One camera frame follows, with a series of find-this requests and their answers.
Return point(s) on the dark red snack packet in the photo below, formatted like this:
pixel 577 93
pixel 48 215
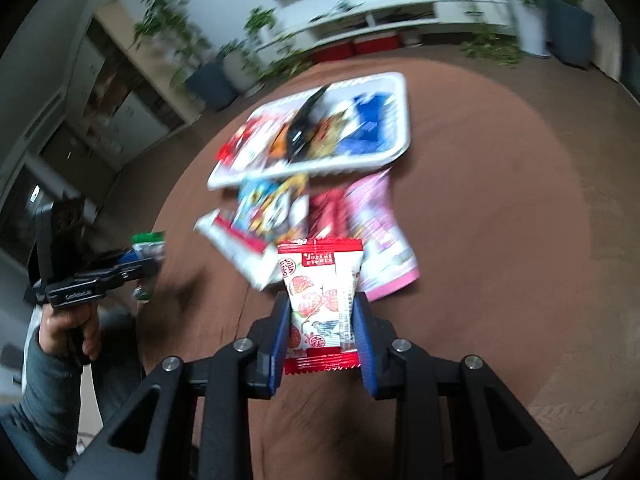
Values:
pixel 325 210

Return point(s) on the tall plant in blue pot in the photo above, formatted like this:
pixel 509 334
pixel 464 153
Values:
pixel 212 85

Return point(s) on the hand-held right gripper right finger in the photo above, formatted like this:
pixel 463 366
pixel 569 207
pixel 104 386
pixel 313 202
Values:
pixel 367 355

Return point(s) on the pink snack packet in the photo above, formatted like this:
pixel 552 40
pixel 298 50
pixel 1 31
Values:
pixel 380 230

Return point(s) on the plant in tall white pot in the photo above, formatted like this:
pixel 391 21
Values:
pixel 532 25

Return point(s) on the green snack packet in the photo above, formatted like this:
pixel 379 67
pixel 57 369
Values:
pixel 150 240

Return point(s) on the plant in white ribbed pot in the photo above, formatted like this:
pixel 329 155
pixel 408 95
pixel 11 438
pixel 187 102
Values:
pixel 240 72

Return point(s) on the person's left hand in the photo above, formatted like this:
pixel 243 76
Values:
pixel 55 335

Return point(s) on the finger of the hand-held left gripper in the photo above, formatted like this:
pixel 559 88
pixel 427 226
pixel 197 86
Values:
pixel 140 269
pixel 131 256

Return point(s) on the person's left forearm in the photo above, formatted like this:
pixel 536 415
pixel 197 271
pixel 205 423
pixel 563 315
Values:
pixel 45 400

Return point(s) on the white plastic tray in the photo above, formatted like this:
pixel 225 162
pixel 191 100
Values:
pixel 397 120

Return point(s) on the red white strawberry snack packet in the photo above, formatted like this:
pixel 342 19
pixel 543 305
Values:
pixel 320 300

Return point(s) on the trailing vine plant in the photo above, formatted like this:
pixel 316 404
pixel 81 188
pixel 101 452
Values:
pixel 260 17

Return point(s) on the colourful blue snack packet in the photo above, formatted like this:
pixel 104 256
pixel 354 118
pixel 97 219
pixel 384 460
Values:
pixel 265 205

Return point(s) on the white TV cabinet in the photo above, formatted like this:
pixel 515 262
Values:
pixel 450 7

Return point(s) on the black snack packet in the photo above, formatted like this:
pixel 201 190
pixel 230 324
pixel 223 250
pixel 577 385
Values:
pixel 300 130

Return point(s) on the brown orange snack packet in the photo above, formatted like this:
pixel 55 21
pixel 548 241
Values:
pixel 330 132

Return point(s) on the large-leaf plant in blue pot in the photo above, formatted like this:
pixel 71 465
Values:
pixel 570 35

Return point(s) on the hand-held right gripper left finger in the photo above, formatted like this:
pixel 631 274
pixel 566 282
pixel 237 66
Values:
pixel 280 340

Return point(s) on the red storage box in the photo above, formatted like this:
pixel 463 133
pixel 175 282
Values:
pixel 375 45
pixel 335 52

